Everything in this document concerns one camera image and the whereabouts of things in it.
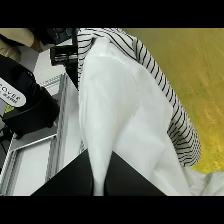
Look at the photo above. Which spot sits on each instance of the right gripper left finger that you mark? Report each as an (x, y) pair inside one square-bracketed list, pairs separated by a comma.
[(71, 181)]

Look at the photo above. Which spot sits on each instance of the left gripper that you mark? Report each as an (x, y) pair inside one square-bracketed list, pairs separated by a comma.
[(66, 58)]

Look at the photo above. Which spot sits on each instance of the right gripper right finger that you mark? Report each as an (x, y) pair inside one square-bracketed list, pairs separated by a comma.
[(128, 180)]

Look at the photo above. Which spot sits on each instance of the white garment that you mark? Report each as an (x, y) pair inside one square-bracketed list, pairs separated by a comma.
[(123, 110)]

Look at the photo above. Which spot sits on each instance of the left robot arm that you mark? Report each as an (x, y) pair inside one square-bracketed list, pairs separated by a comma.
[(30, 106)]

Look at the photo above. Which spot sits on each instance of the silver frame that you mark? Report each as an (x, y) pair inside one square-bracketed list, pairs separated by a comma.
[(68, 133)]

